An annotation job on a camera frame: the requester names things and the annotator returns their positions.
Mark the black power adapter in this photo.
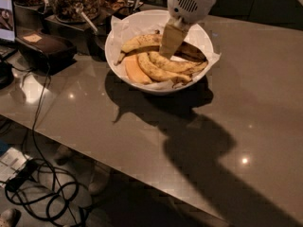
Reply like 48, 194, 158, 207
5, 161, 38, 193

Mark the paper booklet on floor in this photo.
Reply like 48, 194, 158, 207
0, 148, 31, 188

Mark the white shoe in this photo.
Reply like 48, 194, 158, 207
54, 145, 74, 166
88, 163, 111, 196

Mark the white shoe left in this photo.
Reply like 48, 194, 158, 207
54, 145, 74, 166

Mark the dark tray stand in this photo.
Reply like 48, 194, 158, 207
43, 9, 111, 61

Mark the spotted banana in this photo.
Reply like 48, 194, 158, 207
137, 52, 191, 83
148, 51, 207, 75
115, 34, 162, 65

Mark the black pouch with label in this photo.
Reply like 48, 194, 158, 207
16, 30, 77, 75

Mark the white paper liner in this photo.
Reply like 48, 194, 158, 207
107, 9, 222, 92

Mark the orange-yellow banana left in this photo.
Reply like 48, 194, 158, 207
124, 55, 152, 84

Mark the black cable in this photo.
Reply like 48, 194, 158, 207
4, 63, 96, 227

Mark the glass jar of nuts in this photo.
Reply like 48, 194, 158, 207
48, 0, 100, 24

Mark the white shoe right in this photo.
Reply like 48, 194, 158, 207
88, 163, 111, 196

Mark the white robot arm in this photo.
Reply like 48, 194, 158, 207
160, 0, 217, 59

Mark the white scoop handle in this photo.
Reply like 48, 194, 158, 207
76, 8, 98, 35

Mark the white bowl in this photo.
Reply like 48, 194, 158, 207
104, 9, 215, 96

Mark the spotted banana front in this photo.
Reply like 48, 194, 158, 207
137, 52, 191, 83

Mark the laptop screen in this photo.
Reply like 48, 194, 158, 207
0, 0, 16, 45

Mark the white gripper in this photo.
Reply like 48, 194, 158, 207
159, 0, 217, 59

